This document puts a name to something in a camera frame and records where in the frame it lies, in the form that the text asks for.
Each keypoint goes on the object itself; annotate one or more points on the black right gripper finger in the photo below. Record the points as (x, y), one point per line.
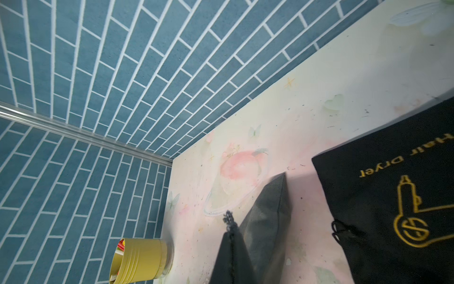
(233, 265)

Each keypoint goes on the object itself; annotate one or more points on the grey bag drawstring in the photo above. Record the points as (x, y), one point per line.
(228, 219)

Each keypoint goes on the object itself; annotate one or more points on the grey hair dryer bag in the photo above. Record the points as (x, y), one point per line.
(265, 228)

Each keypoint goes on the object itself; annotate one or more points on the black hair dryer bag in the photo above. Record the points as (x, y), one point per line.
(391, 195)

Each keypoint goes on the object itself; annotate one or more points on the yellow pen holder cup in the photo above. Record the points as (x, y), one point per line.
(143, 260)

